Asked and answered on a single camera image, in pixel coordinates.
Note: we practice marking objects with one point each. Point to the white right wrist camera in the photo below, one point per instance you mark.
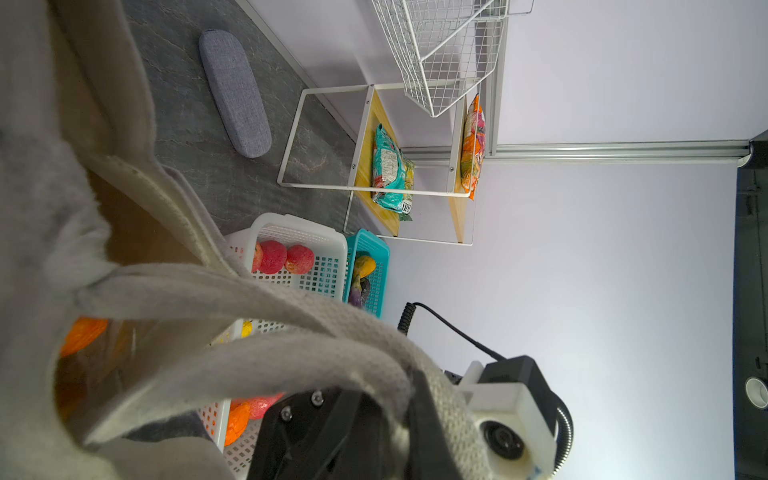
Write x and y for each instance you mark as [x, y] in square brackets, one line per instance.
[510, 403]

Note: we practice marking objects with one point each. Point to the yellow lemon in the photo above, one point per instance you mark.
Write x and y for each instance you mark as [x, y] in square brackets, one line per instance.
[246, 328]

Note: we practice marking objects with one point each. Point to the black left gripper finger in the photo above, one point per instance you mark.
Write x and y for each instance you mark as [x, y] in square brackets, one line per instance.
[429, 455]

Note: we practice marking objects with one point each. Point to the white wire wall basket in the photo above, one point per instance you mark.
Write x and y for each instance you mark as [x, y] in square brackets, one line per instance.
[445, 48]

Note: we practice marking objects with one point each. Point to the white plastic basket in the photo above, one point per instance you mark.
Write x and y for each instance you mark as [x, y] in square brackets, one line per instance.
[326, 278]

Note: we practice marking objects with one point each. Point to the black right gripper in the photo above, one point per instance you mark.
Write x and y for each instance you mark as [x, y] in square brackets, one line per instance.
[320, 434]

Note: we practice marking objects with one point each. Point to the cream canvas grocery bag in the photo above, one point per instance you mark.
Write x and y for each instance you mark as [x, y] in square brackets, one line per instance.
[92, 225]

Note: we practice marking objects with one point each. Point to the yellow bell pepper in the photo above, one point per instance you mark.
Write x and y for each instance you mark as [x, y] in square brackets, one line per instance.
[364, 265]

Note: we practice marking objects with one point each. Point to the orange fruit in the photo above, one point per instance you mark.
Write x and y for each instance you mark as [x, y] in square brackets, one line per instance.
[238, 419]

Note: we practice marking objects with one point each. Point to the white metal wooden shelf rack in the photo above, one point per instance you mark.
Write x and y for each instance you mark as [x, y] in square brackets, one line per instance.
[360, 176]

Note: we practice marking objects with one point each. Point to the orange pink snack bag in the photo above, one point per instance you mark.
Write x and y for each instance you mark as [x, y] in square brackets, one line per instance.
[473, 147]

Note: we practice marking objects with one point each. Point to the small orange pumpkin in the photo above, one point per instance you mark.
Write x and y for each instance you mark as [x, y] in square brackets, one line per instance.
[83, 332]

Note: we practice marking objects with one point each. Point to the red apple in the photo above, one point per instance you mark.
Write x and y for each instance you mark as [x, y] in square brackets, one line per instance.
[299, 260]
[269, 257]
[255, 407]

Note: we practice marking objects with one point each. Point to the teal plastic basket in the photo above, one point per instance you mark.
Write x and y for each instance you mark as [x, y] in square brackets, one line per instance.
[365, 242]

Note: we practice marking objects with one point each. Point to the purple eggplant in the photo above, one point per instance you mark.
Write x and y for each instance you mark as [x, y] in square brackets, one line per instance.
[359, 292]

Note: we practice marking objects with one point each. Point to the grey fabric glasses case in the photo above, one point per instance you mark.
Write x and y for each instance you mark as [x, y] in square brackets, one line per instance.
[235, 93]

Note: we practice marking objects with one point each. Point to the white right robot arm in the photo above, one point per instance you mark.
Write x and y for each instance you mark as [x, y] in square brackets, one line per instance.
[351, 350]

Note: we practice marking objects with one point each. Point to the teal snack bag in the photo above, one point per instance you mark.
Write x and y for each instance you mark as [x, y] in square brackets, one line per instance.
[391, 171]

